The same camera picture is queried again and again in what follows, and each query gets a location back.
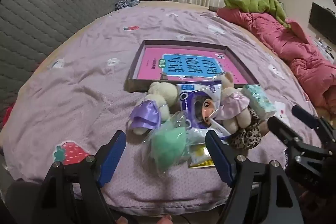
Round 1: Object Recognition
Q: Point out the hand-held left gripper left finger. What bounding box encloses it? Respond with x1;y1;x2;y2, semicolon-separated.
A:
31;130;127;224

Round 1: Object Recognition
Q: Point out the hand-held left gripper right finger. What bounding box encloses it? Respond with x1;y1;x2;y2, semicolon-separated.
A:
205;130;306;224

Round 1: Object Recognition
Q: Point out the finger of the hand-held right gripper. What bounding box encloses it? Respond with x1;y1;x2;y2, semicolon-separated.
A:
267;116;330;161
292;105;336;146

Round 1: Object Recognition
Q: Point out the yellow and white packet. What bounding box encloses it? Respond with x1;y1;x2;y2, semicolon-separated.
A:
188;144;216;169

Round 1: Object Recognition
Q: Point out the leopard print scrunchie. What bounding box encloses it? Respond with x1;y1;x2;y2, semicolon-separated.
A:
228;109;271;149

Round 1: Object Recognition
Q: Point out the green tissue pack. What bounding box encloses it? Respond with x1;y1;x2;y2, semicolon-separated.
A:
241;84;277;119

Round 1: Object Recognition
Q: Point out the green sponge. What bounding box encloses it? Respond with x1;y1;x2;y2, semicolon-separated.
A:
143;111;192;174

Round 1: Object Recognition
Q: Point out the teddy bear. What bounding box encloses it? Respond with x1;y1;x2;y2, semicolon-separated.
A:
213;72;252;135
128;81;179;136

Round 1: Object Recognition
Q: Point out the cartoon face packet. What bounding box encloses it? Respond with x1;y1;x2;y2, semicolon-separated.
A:
176;81;231;139

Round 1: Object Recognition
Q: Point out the grey cardboard box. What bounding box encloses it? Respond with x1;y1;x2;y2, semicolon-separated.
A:
126;40;260;92

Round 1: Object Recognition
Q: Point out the cluttered white shelf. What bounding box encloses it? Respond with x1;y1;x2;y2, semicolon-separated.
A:
314;38;336;62

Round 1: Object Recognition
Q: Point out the pink comforter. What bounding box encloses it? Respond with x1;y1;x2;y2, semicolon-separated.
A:
217;4;336;119

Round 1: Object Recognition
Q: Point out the purple printed bedspread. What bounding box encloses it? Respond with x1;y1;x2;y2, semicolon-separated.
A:
3;2;324;216

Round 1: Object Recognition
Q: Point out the black television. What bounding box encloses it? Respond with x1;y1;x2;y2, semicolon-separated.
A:
308;2;336;45

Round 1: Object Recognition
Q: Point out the green blanket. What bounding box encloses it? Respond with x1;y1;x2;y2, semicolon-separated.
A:
224;0;291;29

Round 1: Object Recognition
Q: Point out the grey quilted headboard cover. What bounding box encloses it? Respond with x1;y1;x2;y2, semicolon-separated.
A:
0;0;129;98

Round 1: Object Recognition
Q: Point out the dark patterned cloth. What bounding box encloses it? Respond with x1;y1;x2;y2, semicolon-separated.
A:
115;0;139;11

